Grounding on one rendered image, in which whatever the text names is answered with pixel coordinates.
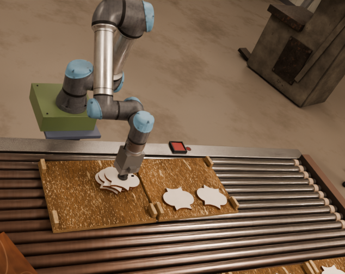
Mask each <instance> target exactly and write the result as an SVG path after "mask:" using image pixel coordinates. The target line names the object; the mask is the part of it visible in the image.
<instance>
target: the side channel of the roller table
mask: <svg viewBox="0 0 345 274"><path fill-rule="evenodd" d="M298 160H300V161H301V163H302V166H305V167H306V172H309V173H310V174H311V178H314V179H315V180H316V185H320V186H321V191H324V192H325V193H326V198H329V199H331V201H332V206H336V207H337V213H341V214H342V215H343V220H345V199H344V197H343V196H342V195H341V194H340V192H339V191H338V190H337V189H336V188H335V186H334V185H333V184H332V182H331V181H330V180H329V179H328V177H327V176H326V175H325V174H324V173H323V171H322V170H321V169H320V168H319V166H318V165H317V164H316V163H315V161H314V160H313V159H312V158H311V157H310V155H308V154H302V155H301V156H300V158H299V159H298Z"/></svg>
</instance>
